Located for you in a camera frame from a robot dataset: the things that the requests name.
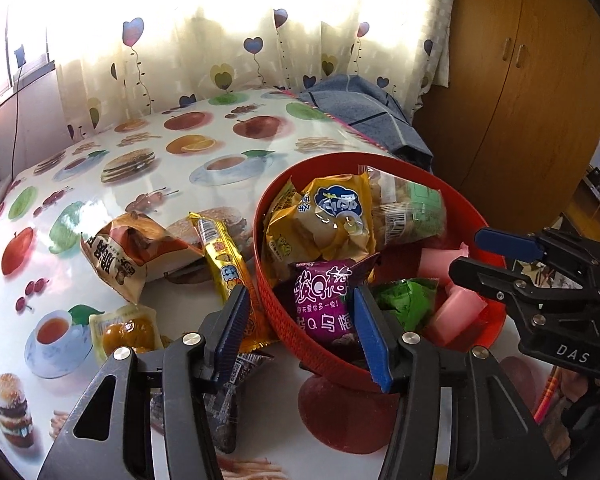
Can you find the gold snack bar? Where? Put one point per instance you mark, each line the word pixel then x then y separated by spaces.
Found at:
pixel 229 269

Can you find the black seaweed snack pack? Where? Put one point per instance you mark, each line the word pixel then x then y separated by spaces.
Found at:
pixel 230 394

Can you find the blue plaid blanket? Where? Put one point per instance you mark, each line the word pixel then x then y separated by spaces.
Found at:
pixel 371 111

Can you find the yellow chip snack bag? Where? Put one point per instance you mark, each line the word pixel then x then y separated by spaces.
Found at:
pixel 330 219

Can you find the orange crispy rice snack bag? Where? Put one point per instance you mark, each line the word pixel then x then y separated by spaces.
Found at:
pixel 132 250

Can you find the heart print curtain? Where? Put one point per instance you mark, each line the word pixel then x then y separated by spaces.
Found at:
pixel 125 59

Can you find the purple candy pack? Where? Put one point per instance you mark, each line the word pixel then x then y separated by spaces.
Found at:
pixel 320 297

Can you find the food print tablecloth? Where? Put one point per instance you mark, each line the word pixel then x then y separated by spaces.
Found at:
pixel 216 158

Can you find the green pea snack bag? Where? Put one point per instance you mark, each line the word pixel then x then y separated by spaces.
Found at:
pixel 412 301

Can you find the yellow fruit jelly pack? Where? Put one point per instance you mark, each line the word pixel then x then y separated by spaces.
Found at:
pixel 133 325

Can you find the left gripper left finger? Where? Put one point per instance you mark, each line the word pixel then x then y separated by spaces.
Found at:
pixel 107 434

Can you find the pink jelly cup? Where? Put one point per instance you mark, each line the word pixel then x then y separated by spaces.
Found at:
pixel 461 308
pixel 435 263

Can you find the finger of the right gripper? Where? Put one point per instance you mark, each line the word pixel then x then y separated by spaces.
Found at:
pixel 508 245
pixel 500 284

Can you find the clear green label cracker pack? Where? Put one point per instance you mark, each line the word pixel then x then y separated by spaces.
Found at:
pixel 404 211

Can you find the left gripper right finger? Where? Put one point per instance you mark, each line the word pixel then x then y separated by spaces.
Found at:
pixel 493 434

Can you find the wooden wardrobe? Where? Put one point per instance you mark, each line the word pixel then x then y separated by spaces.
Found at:
pixel 517 124

